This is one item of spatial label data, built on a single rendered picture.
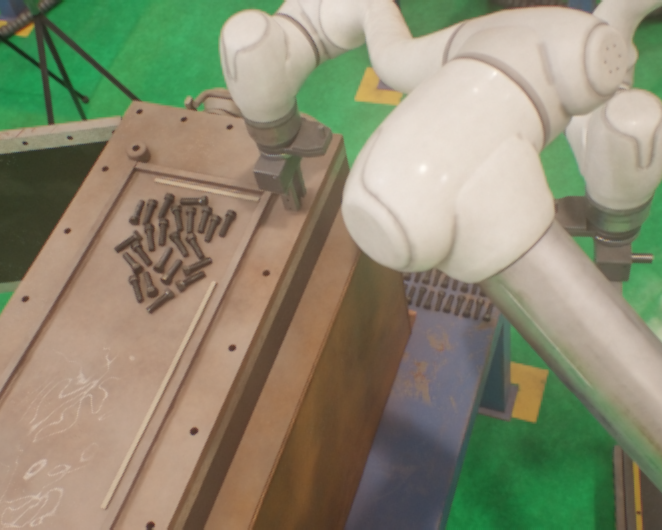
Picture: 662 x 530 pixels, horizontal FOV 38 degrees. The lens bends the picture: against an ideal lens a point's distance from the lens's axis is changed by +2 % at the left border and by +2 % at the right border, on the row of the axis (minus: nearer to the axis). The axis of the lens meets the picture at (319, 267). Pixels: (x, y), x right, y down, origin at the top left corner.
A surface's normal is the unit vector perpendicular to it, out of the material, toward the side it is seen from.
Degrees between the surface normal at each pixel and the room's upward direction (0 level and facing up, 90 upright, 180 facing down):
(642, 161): 81
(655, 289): 0
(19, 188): 90
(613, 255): 0
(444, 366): 0
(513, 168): 47
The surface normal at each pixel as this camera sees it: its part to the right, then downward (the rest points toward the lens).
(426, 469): -0.16, -0.57
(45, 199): 0.04, 0.81
